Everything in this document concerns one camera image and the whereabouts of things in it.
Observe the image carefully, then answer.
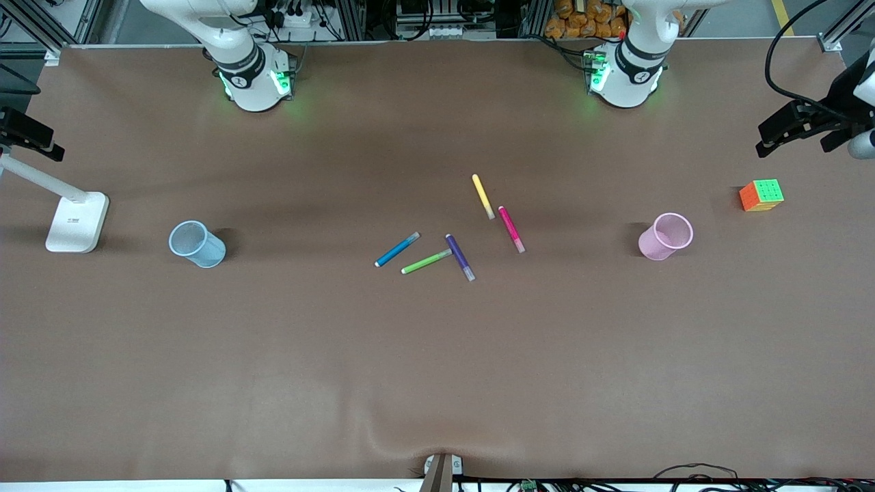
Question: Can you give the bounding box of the pink marker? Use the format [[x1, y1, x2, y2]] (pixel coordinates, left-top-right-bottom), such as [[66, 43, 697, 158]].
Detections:
[[498, 206, 526, 254]]

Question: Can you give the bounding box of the yellow marker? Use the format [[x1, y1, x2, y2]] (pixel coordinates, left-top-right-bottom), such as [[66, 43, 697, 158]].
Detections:
[[472, 174, 496, 221]]

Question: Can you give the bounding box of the blue marker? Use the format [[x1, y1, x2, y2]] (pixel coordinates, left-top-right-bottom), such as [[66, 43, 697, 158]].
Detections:
[[374, 232, 421, 268]]

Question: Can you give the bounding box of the colourful puzzle cube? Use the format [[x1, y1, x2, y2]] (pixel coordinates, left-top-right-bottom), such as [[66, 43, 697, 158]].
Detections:
[[739, 179, 785, 213]]

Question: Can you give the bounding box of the white desk lamp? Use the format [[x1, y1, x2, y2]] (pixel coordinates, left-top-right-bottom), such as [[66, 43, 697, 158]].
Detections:
[[0, 154, 110, 254]]

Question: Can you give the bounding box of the pink mesh cup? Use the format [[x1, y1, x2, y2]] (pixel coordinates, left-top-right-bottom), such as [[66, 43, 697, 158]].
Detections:
[[638, 213, 695, 262]]

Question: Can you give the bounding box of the blue mesh cup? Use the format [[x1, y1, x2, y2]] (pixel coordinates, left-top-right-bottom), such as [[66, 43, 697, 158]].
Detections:
[[168, 220, 227, 269]]

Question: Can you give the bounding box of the bag of orange items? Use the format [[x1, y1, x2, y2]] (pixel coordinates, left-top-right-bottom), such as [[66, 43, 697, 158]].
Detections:
[[545, 0, 630, 40]]

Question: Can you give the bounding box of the white power strip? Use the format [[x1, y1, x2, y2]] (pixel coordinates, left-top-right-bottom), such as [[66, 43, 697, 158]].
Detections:
[[270, 7, 317, 29]]

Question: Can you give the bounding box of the purple marker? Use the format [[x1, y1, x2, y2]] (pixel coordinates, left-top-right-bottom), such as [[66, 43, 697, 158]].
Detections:
[[445, 234, 476, 282]]

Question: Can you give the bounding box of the green marker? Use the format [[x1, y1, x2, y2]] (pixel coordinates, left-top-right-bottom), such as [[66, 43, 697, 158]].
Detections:
[[401, 249, 453, 275]]

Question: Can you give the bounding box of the brown table cover sheet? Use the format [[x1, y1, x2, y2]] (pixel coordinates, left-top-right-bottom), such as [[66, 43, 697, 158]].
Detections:
[[0, 38, 875, 482]]

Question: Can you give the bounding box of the grey metal table clamp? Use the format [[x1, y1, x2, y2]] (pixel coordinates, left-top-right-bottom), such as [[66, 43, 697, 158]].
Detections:
[[418, 453, 464, 492]]

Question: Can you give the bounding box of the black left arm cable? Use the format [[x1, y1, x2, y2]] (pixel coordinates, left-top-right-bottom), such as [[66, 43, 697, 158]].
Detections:
[[764, 0, 832, 105]]

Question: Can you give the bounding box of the aluminium frame strut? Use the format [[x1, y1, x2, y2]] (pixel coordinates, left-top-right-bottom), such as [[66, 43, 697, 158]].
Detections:
[[0, 0, 103, 66], [817, 0, 875, 53]]

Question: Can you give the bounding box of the black cable bundle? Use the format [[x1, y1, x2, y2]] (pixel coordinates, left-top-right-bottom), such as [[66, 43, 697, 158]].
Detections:
[[465, 463, 875, 492]]

